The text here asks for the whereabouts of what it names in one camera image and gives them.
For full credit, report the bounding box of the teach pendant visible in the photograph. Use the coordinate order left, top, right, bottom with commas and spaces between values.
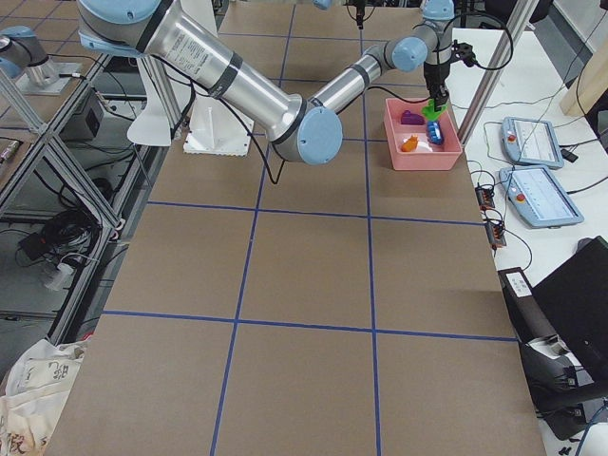
501, 117, 564, 169
499, 165, 584, 228

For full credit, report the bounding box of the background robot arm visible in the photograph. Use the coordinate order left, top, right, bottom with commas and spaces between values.
1, 26, 82, 96

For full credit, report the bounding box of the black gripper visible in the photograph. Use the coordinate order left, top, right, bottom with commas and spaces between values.
353, 0, 476, 108

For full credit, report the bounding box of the orange toy block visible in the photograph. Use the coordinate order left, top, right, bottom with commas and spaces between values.
400, 135, 419, 153

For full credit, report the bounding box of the upper teach pendant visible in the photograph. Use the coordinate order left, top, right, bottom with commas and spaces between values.
501, 117, 564, 169

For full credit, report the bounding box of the white printed tote bag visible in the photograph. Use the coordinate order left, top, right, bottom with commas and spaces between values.
1, 339, 88, 455

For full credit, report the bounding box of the pink plastic box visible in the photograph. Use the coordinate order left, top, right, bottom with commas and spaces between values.
384, 98, 463, 171

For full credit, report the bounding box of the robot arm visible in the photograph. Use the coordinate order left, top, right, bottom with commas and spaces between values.
313, 0, 368, 30
77, 1, 455, 165

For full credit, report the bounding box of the purple toy block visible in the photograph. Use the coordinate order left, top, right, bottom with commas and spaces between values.
400, 110, 426, 125

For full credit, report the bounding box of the aluminium frame post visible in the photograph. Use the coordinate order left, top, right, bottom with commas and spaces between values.
458, 0, 539, 146

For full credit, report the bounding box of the orange connector board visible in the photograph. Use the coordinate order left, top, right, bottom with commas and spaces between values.
475, 185, 495, 211

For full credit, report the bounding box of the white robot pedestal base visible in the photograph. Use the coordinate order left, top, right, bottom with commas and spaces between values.
126, 0, 256, 157

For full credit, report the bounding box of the long blue toy block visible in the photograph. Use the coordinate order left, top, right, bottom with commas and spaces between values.
427, 121, 445, 145

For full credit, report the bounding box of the green toy block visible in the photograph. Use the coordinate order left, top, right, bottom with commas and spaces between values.
421, 99, 447, 122

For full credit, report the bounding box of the lower teach pendant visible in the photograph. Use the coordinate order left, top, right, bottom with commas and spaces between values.
499, 165, 584, 228

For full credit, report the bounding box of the aluminium frame rack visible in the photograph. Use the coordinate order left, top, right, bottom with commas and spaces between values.
1, 41, 163, 357

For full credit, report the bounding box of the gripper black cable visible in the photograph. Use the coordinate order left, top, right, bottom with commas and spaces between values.
189, 10, 515, 185

